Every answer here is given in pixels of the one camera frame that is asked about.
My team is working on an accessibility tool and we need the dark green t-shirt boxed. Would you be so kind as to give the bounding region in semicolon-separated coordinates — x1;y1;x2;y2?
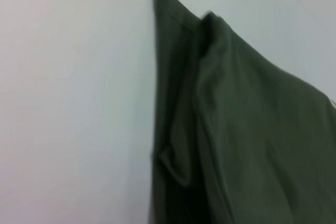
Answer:
148;0;336;224

